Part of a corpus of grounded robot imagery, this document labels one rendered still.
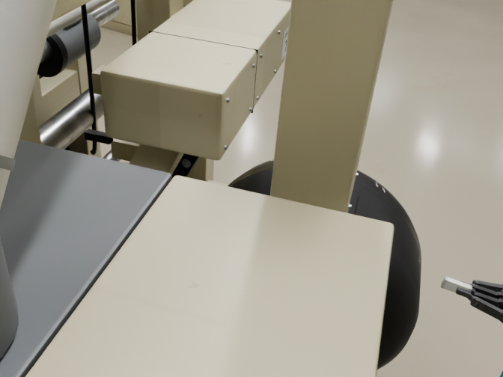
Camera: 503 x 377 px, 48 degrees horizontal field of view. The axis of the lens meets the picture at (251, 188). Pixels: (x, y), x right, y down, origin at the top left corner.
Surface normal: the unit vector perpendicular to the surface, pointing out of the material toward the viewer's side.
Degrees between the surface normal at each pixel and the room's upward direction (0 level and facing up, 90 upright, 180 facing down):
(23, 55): 86
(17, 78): 86
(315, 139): 90
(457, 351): 0
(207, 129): 90
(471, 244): 0
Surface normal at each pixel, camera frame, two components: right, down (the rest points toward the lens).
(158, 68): 0.07, -0.82
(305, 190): -0.28, 0.54
